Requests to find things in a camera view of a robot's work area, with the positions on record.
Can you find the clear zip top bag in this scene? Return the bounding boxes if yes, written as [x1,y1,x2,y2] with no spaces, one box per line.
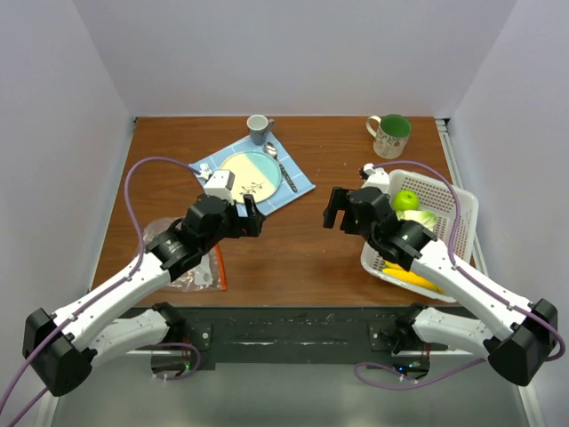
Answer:
[142,217,228,293]

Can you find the toy cabbage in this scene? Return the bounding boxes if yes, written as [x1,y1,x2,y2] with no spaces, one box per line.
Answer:
[396,210,438,231]

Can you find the yellow banana bunch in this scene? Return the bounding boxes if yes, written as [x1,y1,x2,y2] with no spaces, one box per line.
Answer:
[382,262,443,294]

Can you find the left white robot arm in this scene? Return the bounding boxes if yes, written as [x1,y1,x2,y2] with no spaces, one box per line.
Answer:
[22,195,266,397]

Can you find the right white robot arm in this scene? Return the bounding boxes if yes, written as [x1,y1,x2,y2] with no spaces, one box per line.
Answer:
[324,187,563,386]

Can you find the green apple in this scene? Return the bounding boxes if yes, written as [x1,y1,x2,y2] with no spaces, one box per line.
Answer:
[392,189,421,212]

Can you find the cream and blue plate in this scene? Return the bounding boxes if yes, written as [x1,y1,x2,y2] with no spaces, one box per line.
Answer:
[220,151,282,204]

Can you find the metal fork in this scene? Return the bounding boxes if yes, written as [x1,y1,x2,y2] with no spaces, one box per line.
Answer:
[196,163,212,181]

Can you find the blue checked placemat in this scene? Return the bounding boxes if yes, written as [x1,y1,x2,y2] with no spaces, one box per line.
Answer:
[191,134,316,215]

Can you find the metal spoon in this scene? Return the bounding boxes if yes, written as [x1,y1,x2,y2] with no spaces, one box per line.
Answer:
[264,141,298,193]

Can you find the floral mug green inside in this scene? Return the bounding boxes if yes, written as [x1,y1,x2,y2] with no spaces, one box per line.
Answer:
[365,114,413,160]

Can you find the white perforated plastic basket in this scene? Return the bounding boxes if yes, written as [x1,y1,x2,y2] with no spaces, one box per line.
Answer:
[360,169,479,303]

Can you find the small grey cup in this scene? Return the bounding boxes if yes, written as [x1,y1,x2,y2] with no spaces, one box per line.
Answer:
[246,115,275,146]

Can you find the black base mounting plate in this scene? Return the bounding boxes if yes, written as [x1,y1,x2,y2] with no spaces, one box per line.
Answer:
[106,304,477,373]

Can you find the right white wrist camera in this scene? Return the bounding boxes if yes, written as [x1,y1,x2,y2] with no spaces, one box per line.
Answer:
[359,163,390,193]

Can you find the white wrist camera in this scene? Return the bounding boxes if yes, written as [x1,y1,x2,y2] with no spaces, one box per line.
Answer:
[359,163,390,193]
[204,170,235,204]

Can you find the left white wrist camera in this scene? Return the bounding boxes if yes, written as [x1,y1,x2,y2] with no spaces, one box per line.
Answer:
[204,170,235,204]

